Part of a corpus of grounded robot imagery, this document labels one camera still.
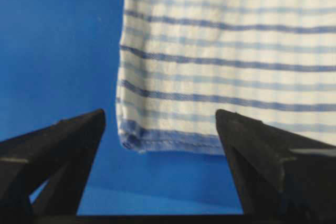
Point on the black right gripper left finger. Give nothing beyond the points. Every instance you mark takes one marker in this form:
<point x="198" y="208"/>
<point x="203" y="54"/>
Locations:
<point x="44" y="172"/>

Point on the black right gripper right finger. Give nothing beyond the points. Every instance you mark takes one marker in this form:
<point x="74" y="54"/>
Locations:
<point x="280" y="176"/>

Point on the blue white striped towel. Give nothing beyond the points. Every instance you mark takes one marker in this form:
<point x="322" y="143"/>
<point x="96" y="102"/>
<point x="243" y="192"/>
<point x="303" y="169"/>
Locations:
<point x="182" y="60"/>

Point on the blue table cloth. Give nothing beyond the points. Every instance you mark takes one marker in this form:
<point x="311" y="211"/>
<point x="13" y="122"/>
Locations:
<point x="59" y="59"/>

